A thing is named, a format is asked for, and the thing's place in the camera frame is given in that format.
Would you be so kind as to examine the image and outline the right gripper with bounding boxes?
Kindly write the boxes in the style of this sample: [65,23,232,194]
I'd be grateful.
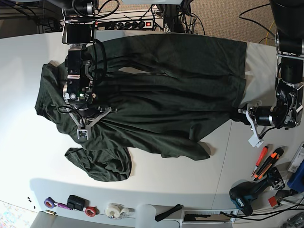
[58,105,118,139]

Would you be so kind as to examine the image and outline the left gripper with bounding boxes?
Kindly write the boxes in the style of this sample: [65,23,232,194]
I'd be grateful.
[237,103,280,148]

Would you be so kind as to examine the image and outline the dark green t-shirt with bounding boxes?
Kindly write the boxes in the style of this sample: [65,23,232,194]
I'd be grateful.
[35,33,247,182]

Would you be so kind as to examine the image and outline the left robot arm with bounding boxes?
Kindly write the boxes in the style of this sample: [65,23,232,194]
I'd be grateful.
[238,0,304,147]

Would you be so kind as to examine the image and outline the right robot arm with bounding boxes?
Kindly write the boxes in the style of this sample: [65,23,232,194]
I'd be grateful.
[55,0,118,139]

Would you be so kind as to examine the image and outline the black orange utility knife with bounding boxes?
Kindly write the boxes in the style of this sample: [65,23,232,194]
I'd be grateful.
[253,148,284,181]

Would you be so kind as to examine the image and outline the blue box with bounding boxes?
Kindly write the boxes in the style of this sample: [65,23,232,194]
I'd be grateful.
[287,162,304,193]

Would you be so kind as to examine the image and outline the purple tape roll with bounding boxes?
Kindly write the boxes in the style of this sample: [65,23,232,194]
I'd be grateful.
[44,197,56,209]

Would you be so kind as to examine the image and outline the red tape roll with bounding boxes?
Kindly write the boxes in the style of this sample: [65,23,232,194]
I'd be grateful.
[85,207,98,217]

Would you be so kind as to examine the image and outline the white tape roll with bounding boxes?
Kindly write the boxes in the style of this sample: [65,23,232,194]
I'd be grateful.
[104,204,134,219]

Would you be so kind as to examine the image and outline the white power strip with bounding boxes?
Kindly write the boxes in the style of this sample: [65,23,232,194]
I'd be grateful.
[104,20,154,31]

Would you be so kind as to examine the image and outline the black marker pen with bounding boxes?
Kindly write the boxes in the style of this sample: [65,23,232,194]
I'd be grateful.
[155,204,183,222]

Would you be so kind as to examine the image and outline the teal cordless drill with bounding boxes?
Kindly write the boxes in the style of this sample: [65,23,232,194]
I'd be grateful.
[229,167,285,216]

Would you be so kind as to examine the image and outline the black action camera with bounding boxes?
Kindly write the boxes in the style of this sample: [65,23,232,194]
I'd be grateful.
[66,195,86,211]

